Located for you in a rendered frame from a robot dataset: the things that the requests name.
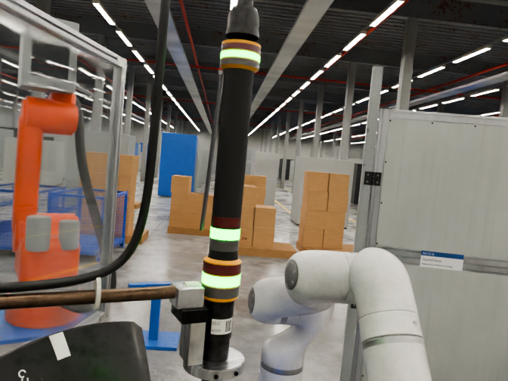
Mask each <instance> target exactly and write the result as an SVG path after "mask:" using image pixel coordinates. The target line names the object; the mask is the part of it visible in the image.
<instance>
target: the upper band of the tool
mask: <svg viewBox="0 0 508 381"><path fill-rule="evenodd" d="M227 42H243V43H248V44H252V45H256V46H258V47H260V48H261V45H260V44H258V43H256V42H252V41H248V40H243V39H227V40H224V41H223V42H222V44H224V43H227ZM226 50H242V51H250V50H246V49H239V48H229V49H224V50H222V51H226ZM250 52H253V53H256V54H258V55H259V56H260V54H259V53H257V52H254V51H250ZM228 57H237V56H228ZM222 58H226V57H222ZM222 58H221V59H222ZM239 58H246V59H250V60H254V59H252V58H248V57H239ZM254 61H257V60H254ZM257 62H258V61H257ZM258 63H259V62H258ZM220 67H221V68H222V69H226V68H242V69H247V70H252V71H253V72H254V73H256V72H258V71H259V69H257V68H255V67H251V66H247V65H242V64H233V63H229V64H222V65H221V66H220Z"/></svg>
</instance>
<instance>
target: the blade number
mask: <svg viewBox="0 0 508 381"><path fill-rule="evenodd" d="M10 373H11V375H12V377H13V379H14V381H36V379H35V377H34V375H33V372H32V370H31V367H30V365H29V362H27V363H25V364H23V365H21V366H19V367H17V368H15V369H13V370H11V371H10Z"/></svg>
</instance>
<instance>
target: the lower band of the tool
mask: <svg viewBox="0 0 508 381"><path fill-rule="evenodd" d="M204 261H205V262H208V263H210V264H214V265H239V264H241V262H242V261H241V260H240V259H238V260H234V261H220V260H215V259H211V258H209V257H208V256H207V257H205V258H204ZM203 273H205V274H207V273H206V272H204V271H203ZM208 275H211V276H215V277H236V276H239V275H240V274H238V275H235V276H218V275H213V274H208ZM202 284H203V285H205V284H204V283H203V282H202ZM205 286H208V285H205ZM208 287H211V286H208ZM237 287H239V286H237ZM212 288H217V289H233V288H236V287H229V288H221V287H212ZM237 298H238V297H236V298H234V299H212V298H209V297H206V296H204V299H206V300H209V301H212V302H233V301H235V300H236V299H237Z"/></svg>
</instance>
